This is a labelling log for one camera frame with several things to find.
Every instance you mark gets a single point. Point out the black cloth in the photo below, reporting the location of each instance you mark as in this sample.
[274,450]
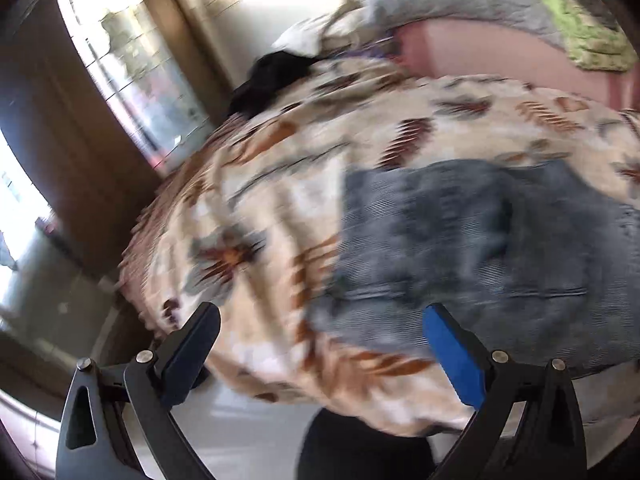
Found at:
[270,80]

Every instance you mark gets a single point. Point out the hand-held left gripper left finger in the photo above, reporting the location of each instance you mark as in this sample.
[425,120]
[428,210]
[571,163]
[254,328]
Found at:
[192,355]

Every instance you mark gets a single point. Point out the wooden door with glass pane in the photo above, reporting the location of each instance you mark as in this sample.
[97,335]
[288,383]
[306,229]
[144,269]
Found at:
[60,125]

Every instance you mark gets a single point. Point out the blue denim pants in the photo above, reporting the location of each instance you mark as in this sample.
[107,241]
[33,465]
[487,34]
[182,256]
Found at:
[475,240]

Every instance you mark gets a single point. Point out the white cloth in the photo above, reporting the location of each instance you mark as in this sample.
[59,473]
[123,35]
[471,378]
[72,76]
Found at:
[300,35]

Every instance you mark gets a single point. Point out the pink pillow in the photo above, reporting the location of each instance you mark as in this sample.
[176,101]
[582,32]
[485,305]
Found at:
[475,52]

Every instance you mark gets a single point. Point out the beige cloth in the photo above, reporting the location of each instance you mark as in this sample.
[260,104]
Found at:
[345,17]

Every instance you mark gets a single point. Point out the leaf-print blanket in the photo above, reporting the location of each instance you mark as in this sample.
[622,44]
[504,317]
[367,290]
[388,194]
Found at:
[280,170]

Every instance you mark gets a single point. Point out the person's dark-clothed leg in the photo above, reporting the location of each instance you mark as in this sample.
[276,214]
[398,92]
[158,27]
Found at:
[365,450]

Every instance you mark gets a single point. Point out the green patterned folded blanket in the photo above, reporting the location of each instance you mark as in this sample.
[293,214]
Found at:
[595,45]

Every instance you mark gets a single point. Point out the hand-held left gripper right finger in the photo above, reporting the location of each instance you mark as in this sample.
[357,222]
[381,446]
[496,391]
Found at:
[450,350]

